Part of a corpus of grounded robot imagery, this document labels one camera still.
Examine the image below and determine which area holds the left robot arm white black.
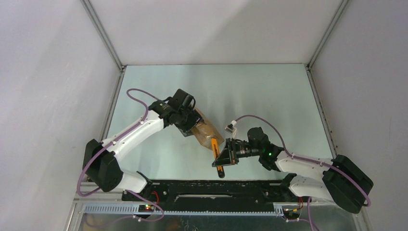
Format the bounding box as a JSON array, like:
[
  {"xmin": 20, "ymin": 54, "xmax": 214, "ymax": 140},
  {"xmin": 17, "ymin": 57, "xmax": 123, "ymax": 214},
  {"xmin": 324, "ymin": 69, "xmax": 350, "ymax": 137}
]
[{"xmin": 83, "ymin": 100, "xmax": 204, "ymax": 201}]

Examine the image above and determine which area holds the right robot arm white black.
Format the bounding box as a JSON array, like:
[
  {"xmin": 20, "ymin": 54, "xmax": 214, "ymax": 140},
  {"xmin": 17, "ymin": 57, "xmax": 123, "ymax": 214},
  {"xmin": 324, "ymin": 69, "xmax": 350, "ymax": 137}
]
[{"xmin": 212, "ymin": 127, "xmax": 374, "ymax": 214}]

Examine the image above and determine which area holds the left controller board with leds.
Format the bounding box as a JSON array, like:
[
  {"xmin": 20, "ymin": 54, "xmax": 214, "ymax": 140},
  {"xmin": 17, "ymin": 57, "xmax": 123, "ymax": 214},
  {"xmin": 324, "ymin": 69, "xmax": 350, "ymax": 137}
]
[{"xmin": 138, "ymin": 204, "xmax": 155, "ymax": 213}]

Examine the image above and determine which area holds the left aluminium frame post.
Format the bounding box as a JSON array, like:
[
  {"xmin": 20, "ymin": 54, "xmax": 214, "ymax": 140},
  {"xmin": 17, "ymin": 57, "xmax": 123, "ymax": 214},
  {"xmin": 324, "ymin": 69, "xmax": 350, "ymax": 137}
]
[{"xmin": 80, "ymin": 0, "xmax": 124, "ymax": 72}]

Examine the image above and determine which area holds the right aluminium frame post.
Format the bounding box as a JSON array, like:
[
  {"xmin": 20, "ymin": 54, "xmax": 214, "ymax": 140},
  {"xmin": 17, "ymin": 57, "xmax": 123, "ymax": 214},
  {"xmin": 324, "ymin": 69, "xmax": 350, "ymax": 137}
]
[{"xmin": 306, "ymin": 0, "xmax": 351, "ymax": 69}]

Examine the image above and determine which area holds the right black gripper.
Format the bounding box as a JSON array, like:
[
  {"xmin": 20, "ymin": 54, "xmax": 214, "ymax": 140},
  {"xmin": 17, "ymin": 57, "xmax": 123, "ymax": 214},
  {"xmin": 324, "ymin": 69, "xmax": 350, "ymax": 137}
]
[{"xmin": 213, "ymin": 138, "xmax": 261, "ymax": 167}]

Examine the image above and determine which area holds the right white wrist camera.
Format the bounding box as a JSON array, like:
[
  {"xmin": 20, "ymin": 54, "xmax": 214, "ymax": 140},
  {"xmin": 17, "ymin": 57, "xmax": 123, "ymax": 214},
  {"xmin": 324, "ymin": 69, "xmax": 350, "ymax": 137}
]
[{"xmin": 224, "ymin": 120, "xmax": 237, "ymax": 135}]

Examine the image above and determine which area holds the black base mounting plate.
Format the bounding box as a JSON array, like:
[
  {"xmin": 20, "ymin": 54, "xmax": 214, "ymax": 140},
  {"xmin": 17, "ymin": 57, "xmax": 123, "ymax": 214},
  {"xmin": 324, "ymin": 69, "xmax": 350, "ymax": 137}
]
[{"xmin": 140, "ymin": 180, "xmax": 307, "ymax": 213}]

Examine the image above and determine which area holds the right controller board with leds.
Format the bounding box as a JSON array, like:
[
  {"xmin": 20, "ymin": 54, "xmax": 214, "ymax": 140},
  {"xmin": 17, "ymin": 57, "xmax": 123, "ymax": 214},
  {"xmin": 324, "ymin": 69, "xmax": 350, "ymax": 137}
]
[{"xmin": 282, "ymin": 208, "xmax": 302, "ymax": 222}]

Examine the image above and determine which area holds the controller board with leds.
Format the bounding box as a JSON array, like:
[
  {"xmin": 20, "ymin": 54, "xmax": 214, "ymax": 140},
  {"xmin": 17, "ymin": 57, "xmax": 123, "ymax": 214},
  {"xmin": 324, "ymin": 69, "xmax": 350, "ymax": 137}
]
[
  {"xmin": 282, "ymin": 208, "xmax": 302, "ymax": 222},
  {"xmin": 138, "ymin": 204, "xmax": 155, "ymax": 213}
]

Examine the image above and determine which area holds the brown cardboard express box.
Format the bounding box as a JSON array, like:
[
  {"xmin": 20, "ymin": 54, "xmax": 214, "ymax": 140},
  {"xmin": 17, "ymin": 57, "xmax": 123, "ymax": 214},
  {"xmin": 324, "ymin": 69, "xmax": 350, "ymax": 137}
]
[{"xmin": 191, "ymin": 109, "xmax": 225, "ymax": 150}]

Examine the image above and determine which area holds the aluminium frame post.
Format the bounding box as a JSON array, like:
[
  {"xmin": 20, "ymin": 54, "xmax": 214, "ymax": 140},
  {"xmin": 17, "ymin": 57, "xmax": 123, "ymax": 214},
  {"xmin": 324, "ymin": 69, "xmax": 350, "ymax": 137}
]
[
  {"xmin": 80, "ymin": 0, "xmax": 124, "ymax": 72},
  {"xmin": 306, "ymin": 0, "xmax": 351, "ymax": 69}
]

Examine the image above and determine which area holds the grey slotted cable duct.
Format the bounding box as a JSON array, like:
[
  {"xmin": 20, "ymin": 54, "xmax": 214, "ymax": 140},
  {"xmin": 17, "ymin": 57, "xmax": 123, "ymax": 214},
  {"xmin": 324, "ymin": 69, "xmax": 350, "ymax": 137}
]
[{"xmin": 83, "ymin": 204, "xmax": 288, "ymax": 218}]

